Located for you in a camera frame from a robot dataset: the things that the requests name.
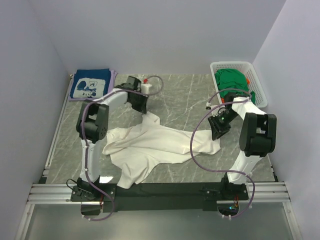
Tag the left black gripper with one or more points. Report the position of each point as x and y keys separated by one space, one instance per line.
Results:
x=139 y=104

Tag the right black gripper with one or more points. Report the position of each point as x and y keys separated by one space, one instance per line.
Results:
x=216 y=128

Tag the white t-shirt red print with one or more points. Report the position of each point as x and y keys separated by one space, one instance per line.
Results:
x=137 y=150

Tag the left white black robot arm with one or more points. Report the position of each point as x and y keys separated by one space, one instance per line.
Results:
x=92 y=126

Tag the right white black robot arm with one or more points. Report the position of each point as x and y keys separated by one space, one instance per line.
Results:
x=257 y=139

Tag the folded lilac t-shirt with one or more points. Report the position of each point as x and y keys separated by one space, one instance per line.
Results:
x=113 y=77

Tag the green t-shirt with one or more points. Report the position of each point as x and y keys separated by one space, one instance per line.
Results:
x=229 y=75

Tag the white plastic basket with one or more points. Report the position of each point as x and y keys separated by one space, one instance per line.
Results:
x=248 y=70

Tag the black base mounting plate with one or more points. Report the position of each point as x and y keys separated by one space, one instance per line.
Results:
x=157 y=196

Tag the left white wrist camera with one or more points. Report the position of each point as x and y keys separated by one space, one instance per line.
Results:
x=145 y=87

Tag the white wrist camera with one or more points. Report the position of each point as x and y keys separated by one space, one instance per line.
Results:
x=145 y=87
x=208 y=106

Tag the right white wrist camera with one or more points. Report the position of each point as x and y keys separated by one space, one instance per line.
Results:
x=208 y=106

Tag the aluminium extrusion rail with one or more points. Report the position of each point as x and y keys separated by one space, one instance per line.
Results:
x=60 y=194

